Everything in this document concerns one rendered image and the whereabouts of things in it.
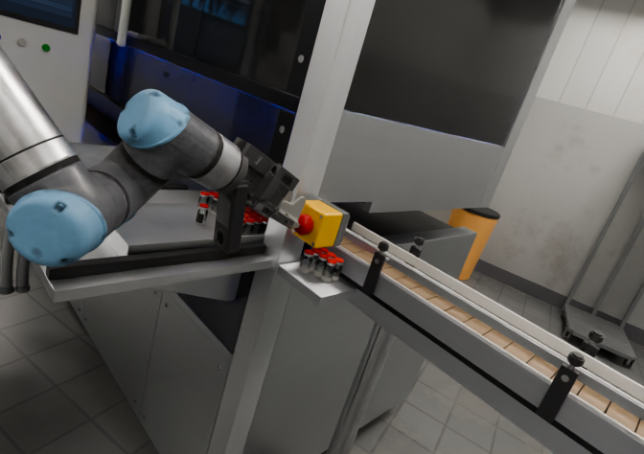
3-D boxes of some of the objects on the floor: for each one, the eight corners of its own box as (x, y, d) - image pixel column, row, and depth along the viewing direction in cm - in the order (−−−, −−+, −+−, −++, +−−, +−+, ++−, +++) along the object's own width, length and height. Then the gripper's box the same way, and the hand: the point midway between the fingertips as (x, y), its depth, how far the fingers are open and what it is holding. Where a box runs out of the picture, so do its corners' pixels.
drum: (477, 275, 384) (504, 213, 366) (467, 286, 352) (495, 218, 334) (437, 257, 402) (461, 196, 384) (424, 265, 369) (449, 200, 351)
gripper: (261, 148, 60) (333, 205, 77) (226, 130, 65) (300, 187, 82) (227, 200, 60) (307, 245, 76) (195, 177, 65) (276, 224, 82)
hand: (291, 225), depth 78 cm, fingers closed
